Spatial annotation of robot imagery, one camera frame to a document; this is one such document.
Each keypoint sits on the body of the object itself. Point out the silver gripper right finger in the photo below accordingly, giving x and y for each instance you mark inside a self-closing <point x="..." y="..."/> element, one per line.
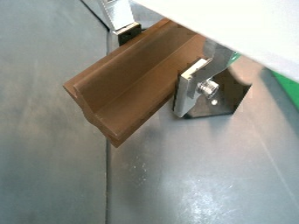
<point x="193" y="80"/>

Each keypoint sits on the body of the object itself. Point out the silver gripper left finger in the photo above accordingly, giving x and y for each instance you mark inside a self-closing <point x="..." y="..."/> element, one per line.
<point x="117" y="18"/>

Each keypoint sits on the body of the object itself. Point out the brown star prism object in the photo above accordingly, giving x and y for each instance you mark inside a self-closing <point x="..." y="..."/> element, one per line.
<point x="125" y="86"/>

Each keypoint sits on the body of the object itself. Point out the dark grey cradle fixture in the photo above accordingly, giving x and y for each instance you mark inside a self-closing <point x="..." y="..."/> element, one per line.
<point x="224" y="102"/>

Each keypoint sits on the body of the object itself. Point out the green shape sorter block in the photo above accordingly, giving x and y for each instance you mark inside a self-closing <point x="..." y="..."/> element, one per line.
<point x="281" y="88"/>

